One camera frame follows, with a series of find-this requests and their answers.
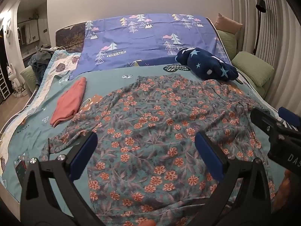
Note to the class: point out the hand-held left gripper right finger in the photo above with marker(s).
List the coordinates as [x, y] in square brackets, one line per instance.
[209, 155]

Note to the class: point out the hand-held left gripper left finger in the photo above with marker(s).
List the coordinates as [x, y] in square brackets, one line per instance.
[83, 155]

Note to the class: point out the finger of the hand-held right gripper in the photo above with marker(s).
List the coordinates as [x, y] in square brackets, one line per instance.
[289, 119]
[265, 122]

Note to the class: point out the floral print garment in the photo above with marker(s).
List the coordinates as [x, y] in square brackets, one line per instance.
[150, 122]

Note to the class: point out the grey blue clothes pile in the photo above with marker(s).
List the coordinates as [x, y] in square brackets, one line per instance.
[41, 62]

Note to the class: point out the person's right hand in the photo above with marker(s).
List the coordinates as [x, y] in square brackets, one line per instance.
[286, 183]

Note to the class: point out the small black object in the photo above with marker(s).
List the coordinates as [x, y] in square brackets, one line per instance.
[238, 80]

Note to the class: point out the teal printed bedsheet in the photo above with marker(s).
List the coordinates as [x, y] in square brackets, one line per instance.
[35, 134]

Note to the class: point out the pink folded cloth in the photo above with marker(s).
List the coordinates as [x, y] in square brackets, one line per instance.
[68, 101]

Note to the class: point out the large green pillow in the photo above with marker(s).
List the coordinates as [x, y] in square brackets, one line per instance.
[254, 67]

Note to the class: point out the beige pleated curtain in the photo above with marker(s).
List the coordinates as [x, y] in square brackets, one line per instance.
[279, 40]

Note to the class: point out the navy star print garment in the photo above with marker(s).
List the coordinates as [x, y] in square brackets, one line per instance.
[207, 63]

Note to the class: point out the small green pillow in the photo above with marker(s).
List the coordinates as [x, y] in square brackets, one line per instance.
[227, 42]

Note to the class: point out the white patterned quilt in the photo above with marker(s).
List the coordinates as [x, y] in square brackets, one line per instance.
[56, 66]

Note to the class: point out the green cushion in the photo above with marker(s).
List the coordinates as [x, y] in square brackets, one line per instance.
[29, 78]

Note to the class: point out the white cat figurine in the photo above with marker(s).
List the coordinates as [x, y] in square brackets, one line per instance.
[15, 80]

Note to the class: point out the peach pillow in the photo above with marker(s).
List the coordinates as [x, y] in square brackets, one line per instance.
[228, 23]

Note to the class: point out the white step ladder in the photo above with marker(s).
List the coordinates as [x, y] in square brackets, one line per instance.
[3, 84]

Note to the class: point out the black floor lamp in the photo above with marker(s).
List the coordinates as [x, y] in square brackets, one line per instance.
[260, 4]

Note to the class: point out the dark printed mattress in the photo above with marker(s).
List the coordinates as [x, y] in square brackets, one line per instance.
[70, 37]

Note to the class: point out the purple tree print sheet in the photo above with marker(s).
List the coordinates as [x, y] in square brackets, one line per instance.
[145, 44]

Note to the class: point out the white wall cabinet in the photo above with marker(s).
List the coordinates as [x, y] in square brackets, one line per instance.
[28, 31]

